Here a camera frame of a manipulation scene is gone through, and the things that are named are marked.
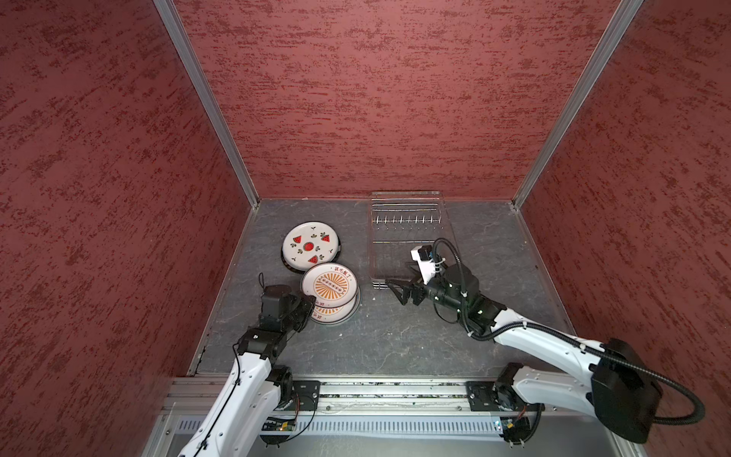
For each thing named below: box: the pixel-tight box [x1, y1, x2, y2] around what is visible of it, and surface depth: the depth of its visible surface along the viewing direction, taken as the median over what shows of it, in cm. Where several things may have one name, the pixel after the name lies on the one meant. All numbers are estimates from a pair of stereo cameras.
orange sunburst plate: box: [310, 287, 361, 323], surface depth 88 cm
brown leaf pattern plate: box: [301, 262, 359, 309], surface depth 89 cm
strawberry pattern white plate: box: [281, 221, 340, 271], surface depth 105 cm
